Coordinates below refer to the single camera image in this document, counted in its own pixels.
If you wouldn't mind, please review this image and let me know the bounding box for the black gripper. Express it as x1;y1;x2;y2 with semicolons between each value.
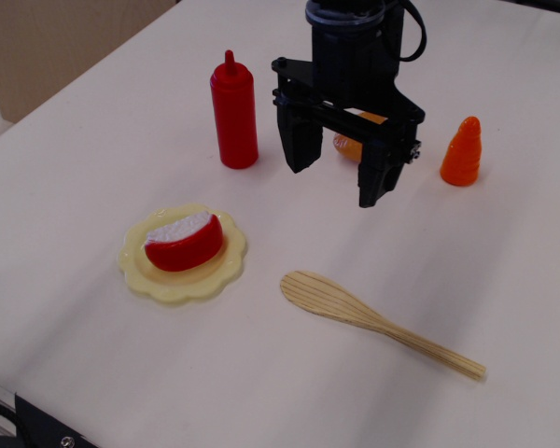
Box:
272;17;425;208

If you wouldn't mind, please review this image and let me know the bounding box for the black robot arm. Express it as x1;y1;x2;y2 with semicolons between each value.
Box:
272;1;427;208

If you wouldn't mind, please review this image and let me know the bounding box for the pale yellow scalloped plate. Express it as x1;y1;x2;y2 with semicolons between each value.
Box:
117;203;247;304

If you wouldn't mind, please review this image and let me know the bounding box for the orange toy food piece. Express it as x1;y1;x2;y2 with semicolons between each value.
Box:
332;112;385;163

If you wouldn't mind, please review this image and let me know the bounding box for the orange toy carrot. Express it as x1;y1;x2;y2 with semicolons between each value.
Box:
440;116;482;187

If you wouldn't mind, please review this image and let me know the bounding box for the red ketchup bottle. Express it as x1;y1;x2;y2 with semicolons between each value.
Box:
210;49;259;170

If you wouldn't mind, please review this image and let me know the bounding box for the wooden spatula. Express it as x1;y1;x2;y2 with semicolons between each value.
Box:
280;271;486;381

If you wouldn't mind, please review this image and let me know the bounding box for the brown cardboard box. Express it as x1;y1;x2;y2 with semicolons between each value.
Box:
0;1;176;123

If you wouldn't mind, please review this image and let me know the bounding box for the black corner bracket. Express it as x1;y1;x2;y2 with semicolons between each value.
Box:
15;395;97;448

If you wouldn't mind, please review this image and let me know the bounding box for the black cable at corner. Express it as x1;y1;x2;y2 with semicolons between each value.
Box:
0;399;24;440

